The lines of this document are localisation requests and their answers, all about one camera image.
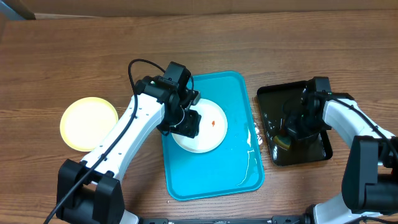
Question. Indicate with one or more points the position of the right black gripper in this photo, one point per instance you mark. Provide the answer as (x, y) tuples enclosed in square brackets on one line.
[(293, 127)]

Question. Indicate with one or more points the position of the black water tray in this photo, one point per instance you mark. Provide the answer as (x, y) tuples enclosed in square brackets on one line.
[(270, 100)]

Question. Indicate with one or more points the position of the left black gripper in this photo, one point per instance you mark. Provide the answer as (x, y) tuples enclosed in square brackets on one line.
[(190, 128)]

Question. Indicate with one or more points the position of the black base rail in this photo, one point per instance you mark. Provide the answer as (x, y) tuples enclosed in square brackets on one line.
[(278, 219)]

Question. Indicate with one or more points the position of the white plate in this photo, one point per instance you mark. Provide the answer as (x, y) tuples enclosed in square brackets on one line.
[(212, 128)]

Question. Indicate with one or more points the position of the teal plastic tray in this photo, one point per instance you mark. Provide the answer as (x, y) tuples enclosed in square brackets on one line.
[(234, 166)]

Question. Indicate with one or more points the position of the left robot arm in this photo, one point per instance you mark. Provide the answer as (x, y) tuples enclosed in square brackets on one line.
[(90, 191)]

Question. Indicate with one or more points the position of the green yellow sponge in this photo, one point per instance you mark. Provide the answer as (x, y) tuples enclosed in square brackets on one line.
[(283, 141)]

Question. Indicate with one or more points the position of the yellow-green plate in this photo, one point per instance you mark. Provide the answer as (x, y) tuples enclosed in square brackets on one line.
[(86, 122)]

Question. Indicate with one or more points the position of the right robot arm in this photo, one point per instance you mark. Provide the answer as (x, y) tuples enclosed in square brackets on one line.
[(369, 185)]

